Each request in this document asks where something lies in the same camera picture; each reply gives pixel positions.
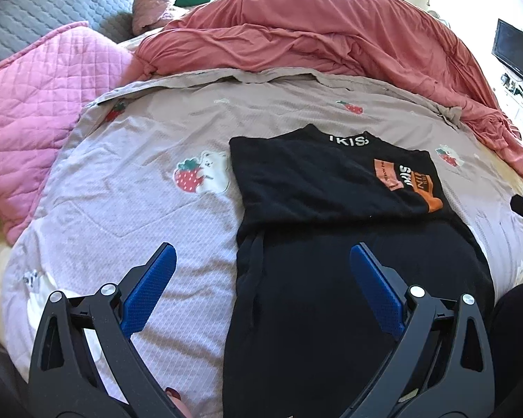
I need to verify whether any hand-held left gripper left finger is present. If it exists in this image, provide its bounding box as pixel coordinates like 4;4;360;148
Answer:
27;242;180;418

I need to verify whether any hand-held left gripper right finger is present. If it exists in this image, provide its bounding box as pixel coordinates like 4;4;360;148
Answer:
340;243;495;418

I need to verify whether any black sweater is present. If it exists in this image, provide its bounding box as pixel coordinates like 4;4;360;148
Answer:
222;124;496;418

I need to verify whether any person's left hand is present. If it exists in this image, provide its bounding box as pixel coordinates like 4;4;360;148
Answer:
163;387;197;418

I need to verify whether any white television stand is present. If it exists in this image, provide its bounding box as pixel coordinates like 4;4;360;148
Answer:
499;74;523;145

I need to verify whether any person's black trouser leg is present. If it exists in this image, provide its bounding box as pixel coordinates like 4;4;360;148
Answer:
490;282;523;407

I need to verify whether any yellow bed sheet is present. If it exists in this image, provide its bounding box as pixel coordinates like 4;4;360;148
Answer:
0;218;31;358

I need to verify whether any black television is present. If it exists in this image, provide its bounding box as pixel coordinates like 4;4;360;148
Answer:
492;18;523;93

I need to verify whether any strawberry printed blanket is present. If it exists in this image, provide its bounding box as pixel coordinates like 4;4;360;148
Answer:
2;69;523;418

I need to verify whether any pink quilted blanket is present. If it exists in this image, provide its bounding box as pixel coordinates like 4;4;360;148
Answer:
0;21;135;245

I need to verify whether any salmon duvet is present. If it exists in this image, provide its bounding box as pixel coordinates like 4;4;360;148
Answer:
133;0;523;181

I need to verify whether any dusty pink pillow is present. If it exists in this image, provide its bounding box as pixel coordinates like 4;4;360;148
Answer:
132;0;177;36

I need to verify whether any grey quilted headboard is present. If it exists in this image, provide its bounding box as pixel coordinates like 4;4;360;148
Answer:
0;0;160;71

